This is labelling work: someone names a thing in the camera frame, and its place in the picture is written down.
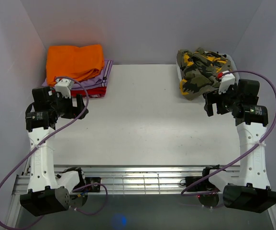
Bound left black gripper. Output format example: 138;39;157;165
50;92;88;119

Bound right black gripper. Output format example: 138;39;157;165
203;83;240;116

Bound camouflage trousers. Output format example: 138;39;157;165
177;48;231;101

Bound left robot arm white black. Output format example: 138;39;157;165
20;86;88;217

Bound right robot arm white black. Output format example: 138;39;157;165
200;80;276;213

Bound red folded trousers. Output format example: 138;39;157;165
71;87;107;98

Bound purple folded trousers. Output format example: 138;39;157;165
42;59;114;91

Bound orange folded trousers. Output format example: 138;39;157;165
46;44;104;86

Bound white plastic basket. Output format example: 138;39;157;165
176;53;240;83

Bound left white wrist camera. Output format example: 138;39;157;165
55;79;74;98

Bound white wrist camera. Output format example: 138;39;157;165
55;79;74;98
217;71;239;95

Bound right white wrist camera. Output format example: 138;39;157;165
217;71;239;95

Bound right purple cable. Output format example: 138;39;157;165
180;69;276;209

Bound purple cable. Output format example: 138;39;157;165
180;69;276;209
0;76;108;230

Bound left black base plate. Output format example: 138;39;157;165
85;177;101;193

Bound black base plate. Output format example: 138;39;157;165
180;176;212;193
85;177;101;193

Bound aluminium mounting rail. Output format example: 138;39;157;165
12;164;240;195

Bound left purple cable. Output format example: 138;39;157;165
0;76;108;230

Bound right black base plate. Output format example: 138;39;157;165
180;176;212;193

